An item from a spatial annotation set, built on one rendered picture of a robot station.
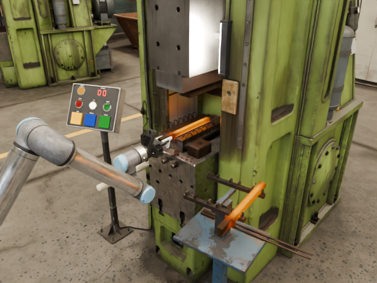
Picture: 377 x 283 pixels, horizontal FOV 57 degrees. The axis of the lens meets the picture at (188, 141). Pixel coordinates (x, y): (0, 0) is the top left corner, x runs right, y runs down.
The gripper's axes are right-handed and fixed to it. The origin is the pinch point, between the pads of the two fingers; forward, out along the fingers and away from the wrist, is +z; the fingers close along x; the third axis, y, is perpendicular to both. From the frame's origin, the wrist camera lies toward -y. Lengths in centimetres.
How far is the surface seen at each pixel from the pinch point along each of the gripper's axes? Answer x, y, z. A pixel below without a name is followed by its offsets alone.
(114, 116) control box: -39.7, -3.8, -8.1
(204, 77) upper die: 7.4, -30.2, 22.6
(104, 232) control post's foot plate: -63, 99, -16
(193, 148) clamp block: 16.1, 3.5, 2.9
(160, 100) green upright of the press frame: -24.7, -9.9, 17.9
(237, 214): 64, 7, -24
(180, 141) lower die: 5.9, 2.8, 2.9
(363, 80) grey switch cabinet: -45, 116, 536
